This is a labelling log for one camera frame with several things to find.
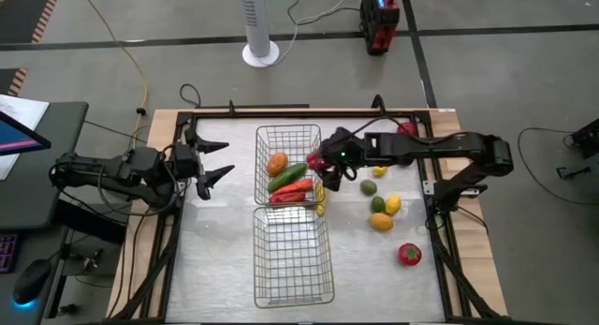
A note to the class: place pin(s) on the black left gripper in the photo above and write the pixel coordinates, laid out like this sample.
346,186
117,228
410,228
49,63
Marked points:
187,161

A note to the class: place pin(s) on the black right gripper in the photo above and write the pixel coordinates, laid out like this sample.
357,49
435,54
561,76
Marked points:
344,149

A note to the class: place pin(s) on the red toy bell pepper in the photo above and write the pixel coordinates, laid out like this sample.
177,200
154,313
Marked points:
314,162

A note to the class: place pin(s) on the yellow toy corn cob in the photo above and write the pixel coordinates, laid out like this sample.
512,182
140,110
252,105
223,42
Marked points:
320,201

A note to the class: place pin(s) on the green toy cucumber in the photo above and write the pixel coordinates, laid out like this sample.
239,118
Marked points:
287,176

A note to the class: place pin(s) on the light green toy lime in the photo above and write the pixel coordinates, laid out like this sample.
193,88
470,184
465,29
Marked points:
368,187

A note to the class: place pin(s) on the orange toy potato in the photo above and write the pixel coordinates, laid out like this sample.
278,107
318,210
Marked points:
277,164

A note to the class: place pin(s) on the red toy chili pepper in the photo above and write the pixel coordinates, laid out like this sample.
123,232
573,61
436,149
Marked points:
286,198

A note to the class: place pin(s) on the orange-yellow toy citrus fruit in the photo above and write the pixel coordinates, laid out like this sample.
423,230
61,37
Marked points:
381,221

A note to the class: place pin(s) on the red toy tomato green stem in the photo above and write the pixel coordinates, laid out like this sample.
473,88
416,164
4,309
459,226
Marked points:
409,254

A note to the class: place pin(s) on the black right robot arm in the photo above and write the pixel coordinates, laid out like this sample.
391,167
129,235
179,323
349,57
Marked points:
444,147

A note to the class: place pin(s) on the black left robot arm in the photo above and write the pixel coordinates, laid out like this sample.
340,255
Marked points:
117,168

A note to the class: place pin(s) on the small yellow toy lemon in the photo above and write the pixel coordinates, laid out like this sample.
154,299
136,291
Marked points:
379,172

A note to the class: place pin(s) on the dark green toy lime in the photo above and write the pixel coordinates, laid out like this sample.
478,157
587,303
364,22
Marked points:
377,204

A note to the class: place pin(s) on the red toy apple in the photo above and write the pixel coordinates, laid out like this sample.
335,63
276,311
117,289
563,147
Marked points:
408,128

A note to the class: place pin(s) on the white tower fan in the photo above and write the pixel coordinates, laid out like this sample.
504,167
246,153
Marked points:
257,20

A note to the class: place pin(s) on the red and black tool box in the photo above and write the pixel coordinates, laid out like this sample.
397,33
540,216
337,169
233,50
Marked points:
380,23

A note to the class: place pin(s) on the black desk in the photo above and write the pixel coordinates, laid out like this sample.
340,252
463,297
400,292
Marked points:
42,194

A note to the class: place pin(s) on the computer monitor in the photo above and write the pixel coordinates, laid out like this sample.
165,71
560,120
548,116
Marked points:
18,137

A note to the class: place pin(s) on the white paper sheet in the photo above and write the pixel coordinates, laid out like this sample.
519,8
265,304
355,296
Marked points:
21,110

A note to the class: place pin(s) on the black computer mouse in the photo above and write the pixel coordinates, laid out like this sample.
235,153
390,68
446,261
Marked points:
32,280

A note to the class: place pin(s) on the black keyboard purple light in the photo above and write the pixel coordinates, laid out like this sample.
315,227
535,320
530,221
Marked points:
7,252

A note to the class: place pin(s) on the black floor device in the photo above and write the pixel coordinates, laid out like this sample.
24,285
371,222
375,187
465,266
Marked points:
585,140

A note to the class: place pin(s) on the black metal table frame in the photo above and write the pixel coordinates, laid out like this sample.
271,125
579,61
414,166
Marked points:
304,114

